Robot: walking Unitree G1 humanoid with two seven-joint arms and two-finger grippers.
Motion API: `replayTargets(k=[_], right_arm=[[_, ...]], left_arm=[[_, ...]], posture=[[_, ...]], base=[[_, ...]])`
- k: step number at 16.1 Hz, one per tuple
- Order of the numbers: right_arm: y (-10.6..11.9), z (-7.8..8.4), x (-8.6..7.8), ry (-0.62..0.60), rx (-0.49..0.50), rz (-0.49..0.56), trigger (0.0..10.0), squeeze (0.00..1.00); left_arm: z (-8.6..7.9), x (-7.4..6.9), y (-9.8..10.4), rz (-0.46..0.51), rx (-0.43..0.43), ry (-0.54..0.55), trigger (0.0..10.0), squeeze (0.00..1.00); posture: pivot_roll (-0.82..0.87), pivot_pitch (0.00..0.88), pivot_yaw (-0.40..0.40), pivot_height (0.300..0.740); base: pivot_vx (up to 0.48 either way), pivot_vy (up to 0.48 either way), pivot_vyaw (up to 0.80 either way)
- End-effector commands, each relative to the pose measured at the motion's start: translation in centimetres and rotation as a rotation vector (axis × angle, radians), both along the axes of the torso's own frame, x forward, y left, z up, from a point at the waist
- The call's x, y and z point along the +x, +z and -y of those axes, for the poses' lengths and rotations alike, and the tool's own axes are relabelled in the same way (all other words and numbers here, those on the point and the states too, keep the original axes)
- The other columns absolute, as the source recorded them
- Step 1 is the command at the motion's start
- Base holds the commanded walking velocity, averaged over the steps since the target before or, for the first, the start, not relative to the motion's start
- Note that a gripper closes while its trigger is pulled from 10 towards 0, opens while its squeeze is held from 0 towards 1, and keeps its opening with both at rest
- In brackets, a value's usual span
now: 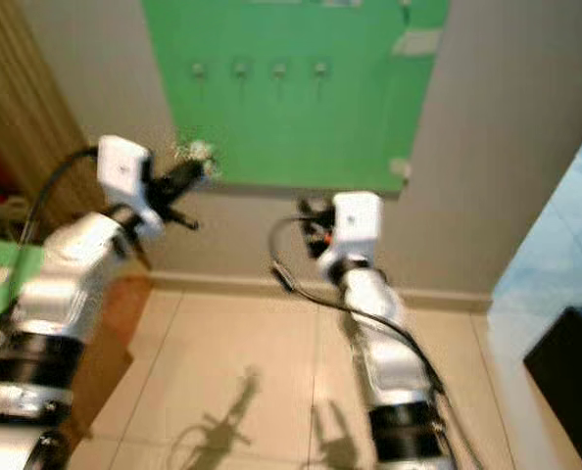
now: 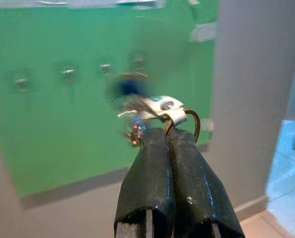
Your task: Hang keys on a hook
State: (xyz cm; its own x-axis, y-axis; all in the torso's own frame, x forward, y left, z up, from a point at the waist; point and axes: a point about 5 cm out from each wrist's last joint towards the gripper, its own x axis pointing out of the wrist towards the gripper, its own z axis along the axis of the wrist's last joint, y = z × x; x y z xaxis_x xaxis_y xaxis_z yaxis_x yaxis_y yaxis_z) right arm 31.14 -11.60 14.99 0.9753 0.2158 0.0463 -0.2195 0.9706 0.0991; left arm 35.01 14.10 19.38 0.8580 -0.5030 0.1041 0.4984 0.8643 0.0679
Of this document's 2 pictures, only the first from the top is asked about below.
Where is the brown slatted wooden door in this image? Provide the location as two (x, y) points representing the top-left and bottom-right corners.
(0, 0), (83, 236)

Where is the green table mat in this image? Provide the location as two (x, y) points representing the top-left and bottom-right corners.
(0, 237), (43, 336)

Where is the black low cabinet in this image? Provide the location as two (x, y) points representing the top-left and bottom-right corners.
(522, 305), (582, 453)

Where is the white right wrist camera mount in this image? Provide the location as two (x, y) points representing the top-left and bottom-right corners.
(330, 190), (384, 259)

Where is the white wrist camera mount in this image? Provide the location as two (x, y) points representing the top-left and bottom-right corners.
(330, 190), (384, 259)
(96, 134), (161, 243)

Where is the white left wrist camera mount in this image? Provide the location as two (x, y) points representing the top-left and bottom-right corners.
(96, 134), (161, 243)

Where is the green wall board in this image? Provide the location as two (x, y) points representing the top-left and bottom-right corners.
(140, 0), (453, 192)

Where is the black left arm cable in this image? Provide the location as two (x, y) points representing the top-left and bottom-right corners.
(24, 145), (103, 246)

